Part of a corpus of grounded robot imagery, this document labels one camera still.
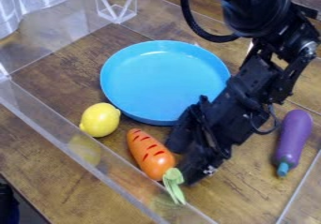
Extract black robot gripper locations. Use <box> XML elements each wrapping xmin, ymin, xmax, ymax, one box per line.
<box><xmin>164</xmin><ymin>90</ymin><xmax>273</xmax><ymax>187</ymax></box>

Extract orange toy carrot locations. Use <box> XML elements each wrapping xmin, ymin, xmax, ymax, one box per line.
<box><xmin>127</xmin><ymin>128</ymin><xmax>186</xmax><ymax>204</ymax></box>

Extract yellow toy lemon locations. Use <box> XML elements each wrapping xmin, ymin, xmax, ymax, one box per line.
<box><xmin>79</xmin><ymin>102</ymin><xmax>120</xmax><ymax>138</ymax></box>

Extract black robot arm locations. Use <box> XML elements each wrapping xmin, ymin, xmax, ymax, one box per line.
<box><xmin>166</xmin><ymin>0</ymin><xmax>321</xmax><ymax>185</ymax></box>

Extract blue round plate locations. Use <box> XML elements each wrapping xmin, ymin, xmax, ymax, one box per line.
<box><xmin>100</xmin><ymin>40</ymin><xmax>231</xmax><ymax>126</ymax></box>

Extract purple toy eggplant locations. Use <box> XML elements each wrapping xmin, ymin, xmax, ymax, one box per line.
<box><xmin>273</xmin><ymin>110</ymin><xmax>313</xmax><ymax>177</ymax></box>

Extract clear acrylic enclosure wall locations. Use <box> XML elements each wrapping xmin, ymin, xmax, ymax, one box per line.
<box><xmin>0</xmin><ymin>0</ymin><xmax>321</xmax><ymax>224</ymax></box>

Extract clear acrylic corner bracket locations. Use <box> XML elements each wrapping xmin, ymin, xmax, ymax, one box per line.
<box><xmin>95</xmin><ymin>0</ymin><xmax>136</xmax><ymax>24</ymax></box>

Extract black braided cable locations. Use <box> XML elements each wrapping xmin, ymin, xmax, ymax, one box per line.
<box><xmin>179</xmin><ymin>0</ymin><xmax>242</xmax><ymax>44</ymax></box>

